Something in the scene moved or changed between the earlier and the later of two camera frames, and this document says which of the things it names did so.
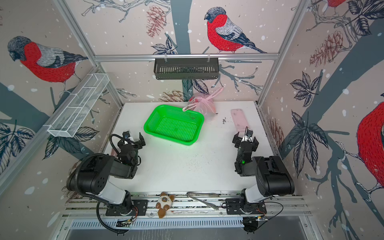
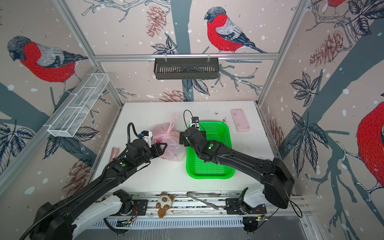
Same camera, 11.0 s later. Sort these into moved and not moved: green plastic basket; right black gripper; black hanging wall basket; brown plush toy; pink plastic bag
Moved: right black gripper; pink plastic bag; green plastic basket
Not moved: black hanging wall basket; brown plush toy
